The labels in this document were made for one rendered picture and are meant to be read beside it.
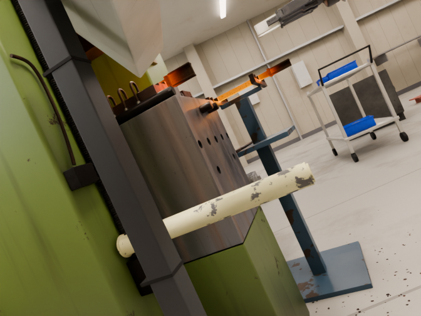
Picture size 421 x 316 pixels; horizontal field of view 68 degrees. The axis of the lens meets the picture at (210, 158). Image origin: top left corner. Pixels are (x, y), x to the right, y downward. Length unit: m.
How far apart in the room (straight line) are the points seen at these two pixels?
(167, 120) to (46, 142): 0.32
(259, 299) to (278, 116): 8.42
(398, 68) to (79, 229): 10.14
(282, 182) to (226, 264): 0.41
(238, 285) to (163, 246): 0.52
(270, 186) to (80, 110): 0.35
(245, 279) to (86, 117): 0.65
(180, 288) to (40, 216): 0.41
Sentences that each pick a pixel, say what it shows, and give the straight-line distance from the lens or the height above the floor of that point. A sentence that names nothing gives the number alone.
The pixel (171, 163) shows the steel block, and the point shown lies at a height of 0.75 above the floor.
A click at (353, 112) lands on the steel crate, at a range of 5.17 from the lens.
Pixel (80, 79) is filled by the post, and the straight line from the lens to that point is 0.46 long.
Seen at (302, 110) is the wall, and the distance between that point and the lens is 9.37.
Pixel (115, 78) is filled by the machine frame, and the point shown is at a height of 1.19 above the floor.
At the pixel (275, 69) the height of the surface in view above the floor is 0.95.
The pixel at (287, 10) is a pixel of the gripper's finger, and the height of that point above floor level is 0.99.
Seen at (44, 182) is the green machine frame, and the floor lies 0.82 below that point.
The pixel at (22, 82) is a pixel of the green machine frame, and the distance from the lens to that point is 0.77.
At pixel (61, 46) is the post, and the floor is 0.94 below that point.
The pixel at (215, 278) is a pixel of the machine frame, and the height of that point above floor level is 0.40.
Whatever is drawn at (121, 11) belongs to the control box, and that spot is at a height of 0.92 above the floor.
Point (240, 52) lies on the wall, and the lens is 9.46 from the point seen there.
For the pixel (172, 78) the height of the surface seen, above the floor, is 1.00.
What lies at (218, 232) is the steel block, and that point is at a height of 0.52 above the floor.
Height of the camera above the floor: 0.73
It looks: 1 degrees down
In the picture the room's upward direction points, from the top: 25 degrees counter-clockwise
